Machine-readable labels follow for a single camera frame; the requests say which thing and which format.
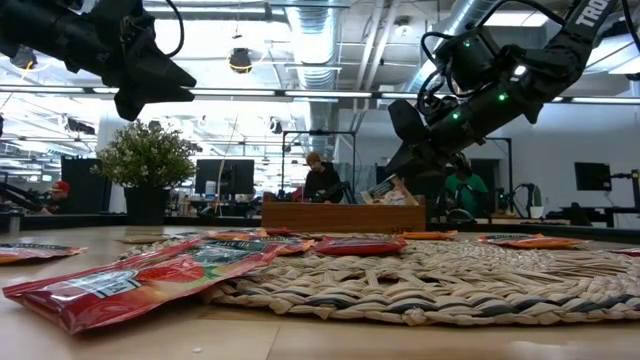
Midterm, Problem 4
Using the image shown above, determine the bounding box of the black table edge rail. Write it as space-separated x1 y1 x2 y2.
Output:
0 213 640 246

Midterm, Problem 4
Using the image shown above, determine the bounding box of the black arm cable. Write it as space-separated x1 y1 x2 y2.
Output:
162 0 185 59
418 0 569 116

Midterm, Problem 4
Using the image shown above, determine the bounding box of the black wall monitor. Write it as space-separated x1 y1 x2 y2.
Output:
573 162 612 192

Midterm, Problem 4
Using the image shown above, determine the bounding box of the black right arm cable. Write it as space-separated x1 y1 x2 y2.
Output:
418 0 569 116

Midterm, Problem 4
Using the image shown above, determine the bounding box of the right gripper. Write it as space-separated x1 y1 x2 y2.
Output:
385 84 511 176

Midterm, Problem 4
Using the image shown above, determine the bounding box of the linear ceiling light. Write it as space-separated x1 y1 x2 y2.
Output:
0 85 640 105

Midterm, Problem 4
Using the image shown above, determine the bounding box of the small cactus white pot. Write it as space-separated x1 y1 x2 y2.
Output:
528 183 547 220

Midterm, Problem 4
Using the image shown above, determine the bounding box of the wooden tea caddy box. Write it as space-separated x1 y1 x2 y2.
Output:
261 192 427 235

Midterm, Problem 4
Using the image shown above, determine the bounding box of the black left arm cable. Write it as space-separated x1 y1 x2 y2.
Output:
162 0 185 59

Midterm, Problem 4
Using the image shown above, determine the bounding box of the black desk monitor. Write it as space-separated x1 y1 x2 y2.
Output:
194 158 256 196

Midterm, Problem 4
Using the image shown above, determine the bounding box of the black metal frame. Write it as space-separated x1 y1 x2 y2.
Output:
482 135 514 216
281 129 357 204

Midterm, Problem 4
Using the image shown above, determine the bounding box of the black upright panel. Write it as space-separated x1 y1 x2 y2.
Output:
60 157 112 215

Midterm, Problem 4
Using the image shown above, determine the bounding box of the round woven straw placemat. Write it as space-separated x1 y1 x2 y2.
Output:
119 232 640 327

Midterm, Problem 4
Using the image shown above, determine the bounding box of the black desk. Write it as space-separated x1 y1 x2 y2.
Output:
559 203 640 229

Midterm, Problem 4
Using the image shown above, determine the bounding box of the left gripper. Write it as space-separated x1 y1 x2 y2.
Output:
102 4 196 121

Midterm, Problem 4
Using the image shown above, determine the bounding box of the silver ventilation duct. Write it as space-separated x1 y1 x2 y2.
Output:
399 0 504 96
287 4 341 146

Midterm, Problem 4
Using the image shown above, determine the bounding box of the green plant in black pot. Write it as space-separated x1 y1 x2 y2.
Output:
91 119 199 226

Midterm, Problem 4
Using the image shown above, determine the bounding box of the black ceiling dome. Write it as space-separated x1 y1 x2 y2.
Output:
228 47 253 75

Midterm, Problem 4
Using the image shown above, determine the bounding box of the person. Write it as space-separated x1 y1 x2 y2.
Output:
44 179 72 216
303 151 346 204
443 152 490 219

